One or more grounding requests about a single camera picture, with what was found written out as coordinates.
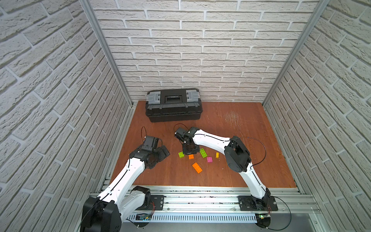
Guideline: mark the small green lego brick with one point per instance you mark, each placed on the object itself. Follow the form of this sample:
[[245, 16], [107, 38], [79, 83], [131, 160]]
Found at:
[[181, 155]]

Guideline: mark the black plastic toolbox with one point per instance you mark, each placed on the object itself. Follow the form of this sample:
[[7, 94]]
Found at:
[[173, 105]]

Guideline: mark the green long lego brick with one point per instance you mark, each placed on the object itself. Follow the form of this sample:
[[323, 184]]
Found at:
[[203, 153]]

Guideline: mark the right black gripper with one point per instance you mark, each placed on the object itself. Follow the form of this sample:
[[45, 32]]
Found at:
[[184, 151]]

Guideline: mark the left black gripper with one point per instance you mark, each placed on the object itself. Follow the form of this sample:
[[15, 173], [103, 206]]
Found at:
[[158, 155]]

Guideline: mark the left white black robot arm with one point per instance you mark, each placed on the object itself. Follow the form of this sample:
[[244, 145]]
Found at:
[[107, 211]]

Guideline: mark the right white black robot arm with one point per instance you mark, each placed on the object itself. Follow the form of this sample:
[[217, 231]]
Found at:
[[237, 157]]

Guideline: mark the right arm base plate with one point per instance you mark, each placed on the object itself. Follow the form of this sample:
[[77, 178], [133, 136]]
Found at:
[[250, 203]]

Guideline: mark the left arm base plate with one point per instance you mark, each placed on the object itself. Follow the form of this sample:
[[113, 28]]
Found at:
[[155, 202]]

